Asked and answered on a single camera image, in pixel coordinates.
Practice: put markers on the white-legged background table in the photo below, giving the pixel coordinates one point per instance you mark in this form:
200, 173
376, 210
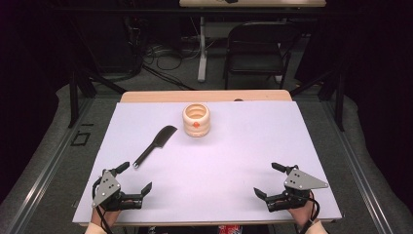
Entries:
202, 48

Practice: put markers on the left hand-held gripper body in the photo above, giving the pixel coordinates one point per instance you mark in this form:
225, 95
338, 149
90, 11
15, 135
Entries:
106, 190

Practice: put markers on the black metal stand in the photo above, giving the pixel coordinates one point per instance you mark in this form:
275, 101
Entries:
74, 97
339, 97

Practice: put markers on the person's right hand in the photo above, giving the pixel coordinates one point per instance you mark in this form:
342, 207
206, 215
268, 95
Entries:
302, 213

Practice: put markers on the grey floor rail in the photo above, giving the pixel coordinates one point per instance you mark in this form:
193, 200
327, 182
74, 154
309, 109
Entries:
357, 169
48, 169

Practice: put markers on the white table mat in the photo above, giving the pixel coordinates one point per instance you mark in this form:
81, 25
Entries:
211, 172

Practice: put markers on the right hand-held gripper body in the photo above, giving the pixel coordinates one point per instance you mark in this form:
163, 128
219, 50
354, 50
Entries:
297, 187

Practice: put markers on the red printed packet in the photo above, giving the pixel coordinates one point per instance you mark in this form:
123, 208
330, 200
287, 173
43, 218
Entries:
230, 229

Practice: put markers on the black folding chair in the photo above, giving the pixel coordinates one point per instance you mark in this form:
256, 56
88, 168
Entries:
255, 61

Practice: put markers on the wooden table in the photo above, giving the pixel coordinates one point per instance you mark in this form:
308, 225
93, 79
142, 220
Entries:
162, 96

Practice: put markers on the person's left hand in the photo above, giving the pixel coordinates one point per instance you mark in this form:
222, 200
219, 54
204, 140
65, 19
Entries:
108, 217

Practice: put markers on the cream ribbed utensil holder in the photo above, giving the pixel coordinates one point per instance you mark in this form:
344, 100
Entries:
196, 125

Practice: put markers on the dark equipment rack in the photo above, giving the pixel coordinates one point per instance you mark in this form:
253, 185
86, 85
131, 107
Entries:
133, 42

